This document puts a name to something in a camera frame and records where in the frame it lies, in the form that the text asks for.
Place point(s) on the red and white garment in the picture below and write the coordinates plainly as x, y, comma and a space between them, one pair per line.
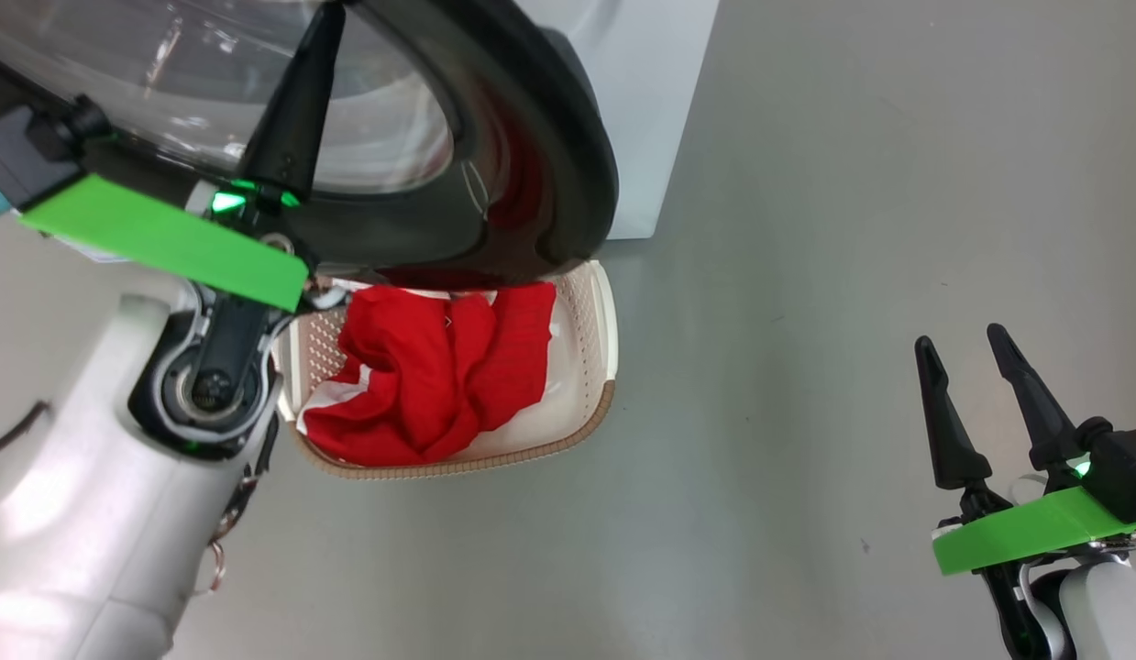
421, 367

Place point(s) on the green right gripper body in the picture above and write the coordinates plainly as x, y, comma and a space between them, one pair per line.
1035, 532

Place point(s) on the cream laundry basket brown rim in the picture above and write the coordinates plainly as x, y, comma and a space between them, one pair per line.
586, 367

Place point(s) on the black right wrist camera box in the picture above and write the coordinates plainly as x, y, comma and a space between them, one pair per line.
1122, 467

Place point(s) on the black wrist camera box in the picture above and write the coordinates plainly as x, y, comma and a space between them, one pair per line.
1122, 467
27, 156

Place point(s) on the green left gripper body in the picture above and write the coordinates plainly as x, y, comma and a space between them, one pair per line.
164, 238

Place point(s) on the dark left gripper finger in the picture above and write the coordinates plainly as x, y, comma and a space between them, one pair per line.
292, 119

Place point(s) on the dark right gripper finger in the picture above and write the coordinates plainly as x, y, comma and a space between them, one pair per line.
1035, 403
953, 440

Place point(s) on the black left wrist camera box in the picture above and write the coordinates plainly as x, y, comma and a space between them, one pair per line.
27, 156

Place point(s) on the black glass washing machine door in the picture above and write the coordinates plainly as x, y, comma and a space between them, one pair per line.
531, 137

